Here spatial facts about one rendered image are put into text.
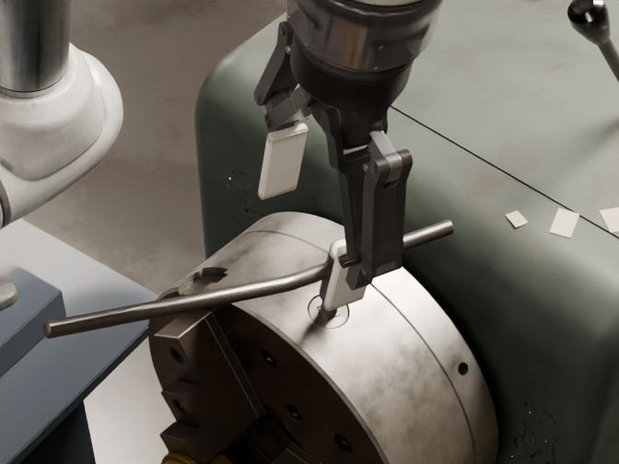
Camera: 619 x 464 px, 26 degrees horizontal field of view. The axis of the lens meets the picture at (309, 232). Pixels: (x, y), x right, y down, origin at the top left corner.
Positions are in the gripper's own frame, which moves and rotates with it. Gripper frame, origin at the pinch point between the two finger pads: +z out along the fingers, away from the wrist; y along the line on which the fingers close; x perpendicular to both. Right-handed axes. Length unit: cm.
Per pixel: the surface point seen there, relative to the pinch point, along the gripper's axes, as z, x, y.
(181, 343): 17.7, -7.3, -4.3
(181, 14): 163, 76, -173
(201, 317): 17.5, -4.8, -6.0
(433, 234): 5.4, 11.1, 0.7
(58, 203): 158, 25, -124
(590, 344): 10.3, 20.3, 12.1
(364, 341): 12.9, 4.7, 3.6
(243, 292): 4.6, -5.4, 0.5
